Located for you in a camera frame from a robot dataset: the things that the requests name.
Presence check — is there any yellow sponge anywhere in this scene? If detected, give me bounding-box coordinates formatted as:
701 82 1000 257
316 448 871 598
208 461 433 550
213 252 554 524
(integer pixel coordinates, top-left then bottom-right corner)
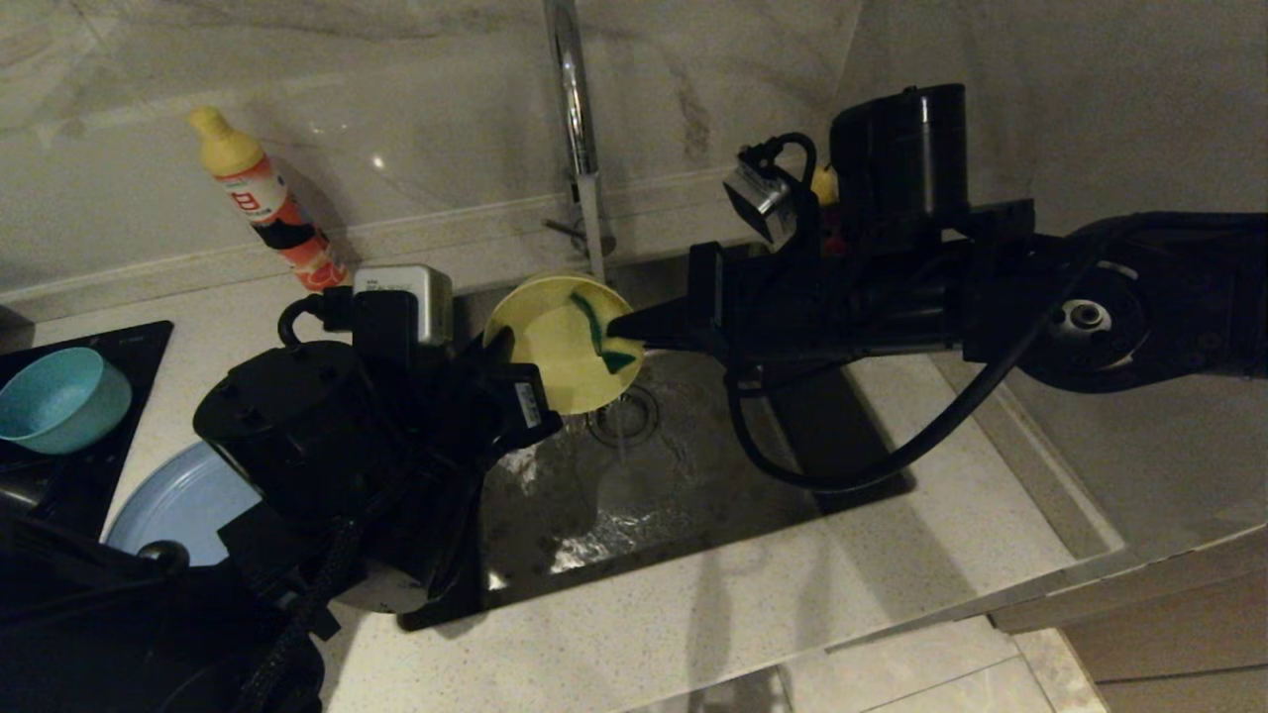
568 290 642 376

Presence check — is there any yellow bowl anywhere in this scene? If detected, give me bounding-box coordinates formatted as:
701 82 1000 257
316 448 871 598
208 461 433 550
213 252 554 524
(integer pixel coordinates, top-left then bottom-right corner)
482 275 647 415

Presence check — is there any chrome kitchen faucet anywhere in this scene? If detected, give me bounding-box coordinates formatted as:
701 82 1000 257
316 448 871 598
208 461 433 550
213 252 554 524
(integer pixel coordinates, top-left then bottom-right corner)
541 0 617 260

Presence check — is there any orange white dish soap bottle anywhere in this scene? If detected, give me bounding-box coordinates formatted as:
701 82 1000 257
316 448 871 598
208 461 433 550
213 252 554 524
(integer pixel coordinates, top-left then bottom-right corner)
188 106 356 293

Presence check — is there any blue plate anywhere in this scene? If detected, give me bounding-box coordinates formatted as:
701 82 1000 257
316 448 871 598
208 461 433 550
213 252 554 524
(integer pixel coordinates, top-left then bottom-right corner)
104 441 264 567

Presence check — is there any teal bowl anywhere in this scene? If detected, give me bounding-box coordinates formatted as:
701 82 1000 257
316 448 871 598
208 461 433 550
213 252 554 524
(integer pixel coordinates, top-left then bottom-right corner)
0 347 133 456

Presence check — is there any stainless steel sink basin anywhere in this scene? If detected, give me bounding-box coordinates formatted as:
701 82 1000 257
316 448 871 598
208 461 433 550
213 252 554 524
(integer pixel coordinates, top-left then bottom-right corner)
399 243 912 633

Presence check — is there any round metal drain strainer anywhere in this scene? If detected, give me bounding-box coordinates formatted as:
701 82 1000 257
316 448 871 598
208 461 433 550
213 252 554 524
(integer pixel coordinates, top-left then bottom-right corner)
591 384 660 449

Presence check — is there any running water stream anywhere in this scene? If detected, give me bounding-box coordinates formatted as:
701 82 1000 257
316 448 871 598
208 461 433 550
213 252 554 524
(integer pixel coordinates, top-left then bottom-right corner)
580 173 608 283

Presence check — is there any black induction cooktop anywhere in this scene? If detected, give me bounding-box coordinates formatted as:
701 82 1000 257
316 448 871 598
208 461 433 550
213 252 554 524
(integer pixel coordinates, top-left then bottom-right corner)
0 321 173 544

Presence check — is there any wooden cabinet front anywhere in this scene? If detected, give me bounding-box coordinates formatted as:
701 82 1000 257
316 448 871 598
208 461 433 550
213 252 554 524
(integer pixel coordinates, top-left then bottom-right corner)
988 523 1268 713

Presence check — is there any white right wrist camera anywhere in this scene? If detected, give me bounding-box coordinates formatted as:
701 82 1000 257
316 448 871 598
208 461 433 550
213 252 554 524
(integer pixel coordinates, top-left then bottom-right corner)
723 149 799 249

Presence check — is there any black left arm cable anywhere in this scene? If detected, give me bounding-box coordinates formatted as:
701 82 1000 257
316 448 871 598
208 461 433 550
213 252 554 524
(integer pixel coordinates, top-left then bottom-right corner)
277 292 358 348

